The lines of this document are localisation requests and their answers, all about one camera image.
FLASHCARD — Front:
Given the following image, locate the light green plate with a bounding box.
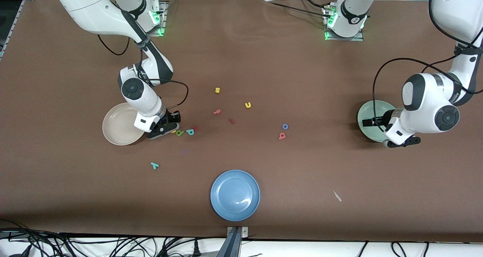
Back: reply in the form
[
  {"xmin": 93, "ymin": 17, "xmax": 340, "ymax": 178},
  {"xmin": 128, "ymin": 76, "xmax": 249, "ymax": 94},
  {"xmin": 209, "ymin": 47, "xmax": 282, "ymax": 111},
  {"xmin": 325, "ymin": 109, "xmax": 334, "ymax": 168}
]
[{"xmin": 357, "ymin": 100, "xmax": 397, "ymax": 143}]

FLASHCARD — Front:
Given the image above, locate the beige brown plate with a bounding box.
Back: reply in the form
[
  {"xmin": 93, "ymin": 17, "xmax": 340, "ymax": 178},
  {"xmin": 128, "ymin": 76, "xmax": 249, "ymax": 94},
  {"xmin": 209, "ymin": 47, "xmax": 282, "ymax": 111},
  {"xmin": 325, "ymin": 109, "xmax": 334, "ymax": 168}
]
[{"xmin": 102, "ymin": 102, "xmax": 148, "ymax": 146}]

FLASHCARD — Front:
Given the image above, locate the brown table cover sheet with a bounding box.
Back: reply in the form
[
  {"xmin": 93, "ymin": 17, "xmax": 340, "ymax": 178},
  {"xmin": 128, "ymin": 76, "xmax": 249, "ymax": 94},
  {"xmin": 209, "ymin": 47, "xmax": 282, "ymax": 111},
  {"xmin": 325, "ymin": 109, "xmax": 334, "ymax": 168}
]
[{"xmin": 0, "ymin": 0, "xmax": 483, "ymax": 243}]

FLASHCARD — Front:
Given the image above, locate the blue plate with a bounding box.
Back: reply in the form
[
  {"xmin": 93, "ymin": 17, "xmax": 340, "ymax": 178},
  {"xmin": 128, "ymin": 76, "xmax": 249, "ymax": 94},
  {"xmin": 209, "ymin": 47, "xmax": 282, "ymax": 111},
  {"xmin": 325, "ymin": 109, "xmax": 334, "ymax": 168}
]
[{"xmin": 210, "ymin": 169, "xmax": 261, "ymax": 222}]

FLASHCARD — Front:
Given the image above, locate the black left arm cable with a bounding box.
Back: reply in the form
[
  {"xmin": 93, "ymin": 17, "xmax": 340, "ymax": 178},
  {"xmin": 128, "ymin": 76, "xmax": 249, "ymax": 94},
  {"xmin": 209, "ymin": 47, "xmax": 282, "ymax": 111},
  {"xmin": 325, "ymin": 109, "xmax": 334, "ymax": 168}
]
[{"xmin": 372, "ymin": 0, "xmax": 483, "ymax": 131}]

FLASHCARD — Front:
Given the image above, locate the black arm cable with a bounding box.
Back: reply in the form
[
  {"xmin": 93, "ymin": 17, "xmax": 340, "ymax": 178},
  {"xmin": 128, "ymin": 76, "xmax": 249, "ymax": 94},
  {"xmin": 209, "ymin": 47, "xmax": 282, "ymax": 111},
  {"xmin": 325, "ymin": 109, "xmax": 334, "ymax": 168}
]
[
  {"xmin": 372, "ymin": 0, "xmax": 483, "ymax": 131},
  {"xmin": 97, "ymin": 34, "xmax": 189, "ymax": 110}
]

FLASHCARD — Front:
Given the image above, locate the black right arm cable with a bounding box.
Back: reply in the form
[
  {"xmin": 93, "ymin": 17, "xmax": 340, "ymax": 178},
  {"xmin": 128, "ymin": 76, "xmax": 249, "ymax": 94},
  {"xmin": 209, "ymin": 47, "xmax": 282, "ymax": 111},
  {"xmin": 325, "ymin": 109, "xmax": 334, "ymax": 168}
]
[{"xmin": 97, "ymin": 34, "xmax": 189, "ymax": 110}]

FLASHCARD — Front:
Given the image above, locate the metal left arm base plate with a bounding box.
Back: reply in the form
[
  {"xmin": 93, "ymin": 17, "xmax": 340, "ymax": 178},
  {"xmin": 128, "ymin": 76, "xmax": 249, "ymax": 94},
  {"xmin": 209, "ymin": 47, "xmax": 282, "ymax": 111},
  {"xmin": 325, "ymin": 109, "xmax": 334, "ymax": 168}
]
[{"xmin": 323, "ymin": 6, "xmax": 365, "ymax": 42}]

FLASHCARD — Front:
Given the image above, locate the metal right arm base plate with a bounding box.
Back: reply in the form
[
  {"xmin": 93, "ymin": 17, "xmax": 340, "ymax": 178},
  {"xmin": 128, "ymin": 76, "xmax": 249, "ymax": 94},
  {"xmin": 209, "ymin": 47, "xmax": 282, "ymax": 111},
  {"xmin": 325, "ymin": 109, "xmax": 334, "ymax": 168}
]
[{"xmin": 142, "ymin": 1, "xmax": 167, "ymax": 37}]

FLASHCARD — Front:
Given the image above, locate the black cable on table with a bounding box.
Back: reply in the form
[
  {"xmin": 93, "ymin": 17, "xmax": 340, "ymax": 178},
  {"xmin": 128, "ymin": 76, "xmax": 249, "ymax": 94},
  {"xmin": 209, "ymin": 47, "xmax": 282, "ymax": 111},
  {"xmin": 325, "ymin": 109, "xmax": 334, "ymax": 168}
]
[
  {"xmin": 269, "ymin": 1, "xmax": 331, "ymax": 17},
  {"xmin": 300, "ymin": 0, "xmax": 333, "ymax": 8}
]

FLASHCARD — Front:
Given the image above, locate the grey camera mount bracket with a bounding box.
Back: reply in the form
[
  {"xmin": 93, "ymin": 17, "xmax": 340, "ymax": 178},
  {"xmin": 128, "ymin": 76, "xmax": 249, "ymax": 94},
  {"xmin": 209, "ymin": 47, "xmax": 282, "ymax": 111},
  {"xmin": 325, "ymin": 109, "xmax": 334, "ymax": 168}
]
[{"xmin": 217, "ymin": 226, "xmax": 249, "ymax": 257}]

